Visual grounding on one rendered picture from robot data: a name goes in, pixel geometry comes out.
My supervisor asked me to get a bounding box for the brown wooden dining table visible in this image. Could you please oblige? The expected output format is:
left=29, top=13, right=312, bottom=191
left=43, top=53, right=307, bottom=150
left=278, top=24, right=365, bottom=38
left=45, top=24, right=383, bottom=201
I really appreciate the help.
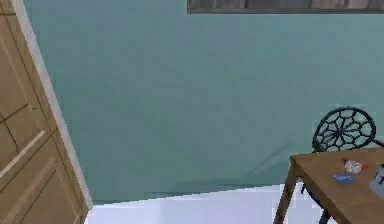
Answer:
left=272, top=146, right=384, bottom=224

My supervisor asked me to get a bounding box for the black lattice metal chair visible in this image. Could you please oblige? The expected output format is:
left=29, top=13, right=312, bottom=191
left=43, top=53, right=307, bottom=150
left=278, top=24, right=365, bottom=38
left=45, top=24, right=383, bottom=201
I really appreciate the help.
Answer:
left=300, top=106, right=384, bottom=224

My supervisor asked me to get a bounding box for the blue flat card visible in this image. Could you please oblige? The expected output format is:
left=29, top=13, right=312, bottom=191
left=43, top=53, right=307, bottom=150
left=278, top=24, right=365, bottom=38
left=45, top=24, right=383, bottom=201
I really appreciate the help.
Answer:
left=332, top=173, right=357, bottom=185

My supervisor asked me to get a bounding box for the tan wooden room door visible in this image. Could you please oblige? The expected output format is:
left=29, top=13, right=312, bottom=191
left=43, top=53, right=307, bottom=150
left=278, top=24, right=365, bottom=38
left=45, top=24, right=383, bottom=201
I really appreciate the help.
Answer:
left=0, top=0, right=90, bottom=224

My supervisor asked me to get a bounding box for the red and white small object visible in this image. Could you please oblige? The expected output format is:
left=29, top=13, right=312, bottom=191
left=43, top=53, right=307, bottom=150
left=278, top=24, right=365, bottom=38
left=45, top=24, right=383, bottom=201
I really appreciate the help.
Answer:
left=342, top=158, right=369, bottom=175

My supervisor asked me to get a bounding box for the grey box alarm clock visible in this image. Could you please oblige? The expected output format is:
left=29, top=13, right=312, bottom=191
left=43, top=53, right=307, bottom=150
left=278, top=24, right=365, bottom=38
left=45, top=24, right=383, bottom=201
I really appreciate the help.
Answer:
left=368, top=163, right=384, bottom=201

